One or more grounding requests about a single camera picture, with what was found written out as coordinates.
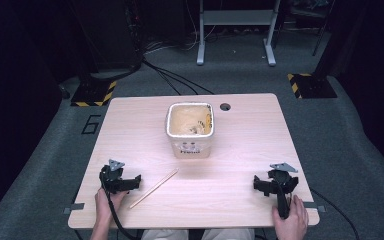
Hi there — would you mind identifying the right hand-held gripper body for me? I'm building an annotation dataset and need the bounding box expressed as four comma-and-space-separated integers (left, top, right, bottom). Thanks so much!
267, 162, 300, 220

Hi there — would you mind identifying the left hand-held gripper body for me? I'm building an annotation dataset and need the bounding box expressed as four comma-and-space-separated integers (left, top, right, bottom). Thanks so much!
98, 158, 130, 195

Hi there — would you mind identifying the person's left hand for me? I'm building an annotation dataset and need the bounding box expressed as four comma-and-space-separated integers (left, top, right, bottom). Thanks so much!
94, 187, 130, 225

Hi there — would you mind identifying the person's right hand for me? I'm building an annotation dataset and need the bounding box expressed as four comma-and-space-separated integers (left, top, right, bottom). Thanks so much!
272, 194, 310, 240

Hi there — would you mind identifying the wooden chopstick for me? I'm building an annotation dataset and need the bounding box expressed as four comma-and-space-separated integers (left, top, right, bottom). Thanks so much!
130, 169, 180, 210
128, 168, 178, 209

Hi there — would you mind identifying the grey tape strip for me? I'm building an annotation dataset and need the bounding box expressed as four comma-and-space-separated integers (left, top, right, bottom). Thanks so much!
302, 201, 327, 214
63, 202, 86, 215

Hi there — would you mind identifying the white instant noodle cup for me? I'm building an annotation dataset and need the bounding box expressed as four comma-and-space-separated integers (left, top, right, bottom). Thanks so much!
164, 101, 215, 160

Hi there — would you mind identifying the black stand pole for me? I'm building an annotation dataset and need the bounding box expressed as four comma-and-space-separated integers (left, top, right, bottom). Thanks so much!
313, 0, 348, 79

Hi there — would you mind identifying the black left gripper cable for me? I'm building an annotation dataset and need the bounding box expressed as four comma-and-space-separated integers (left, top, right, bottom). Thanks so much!
100, 166, 138, 240

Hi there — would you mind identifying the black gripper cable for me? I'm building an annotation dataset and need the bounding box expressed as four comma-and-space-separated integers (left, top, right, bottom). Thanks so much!
309, 187, 362, 240
100, 166, 138, 240

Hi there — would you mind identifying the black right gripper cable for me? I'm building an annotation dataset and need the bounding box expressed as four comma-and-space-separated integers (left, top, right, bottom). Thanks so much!
309, 187, 362, 240

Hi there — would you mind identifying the black yellow striped base plate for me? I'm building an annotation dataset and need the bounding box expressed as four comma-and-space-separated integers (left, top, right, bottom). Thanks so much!
286, 72, 338, 100
70, 79, 118, 108

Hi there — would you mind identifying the black floor cable bundle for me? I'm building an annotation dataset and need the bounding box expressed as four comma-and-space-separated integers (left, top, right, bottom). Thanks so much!
141, 57, 215, 97

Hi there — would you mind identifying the white metal desk frame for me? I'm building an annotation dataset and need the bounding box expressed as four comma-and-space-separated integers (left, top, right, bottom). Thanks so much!
195, 0, 282, 67

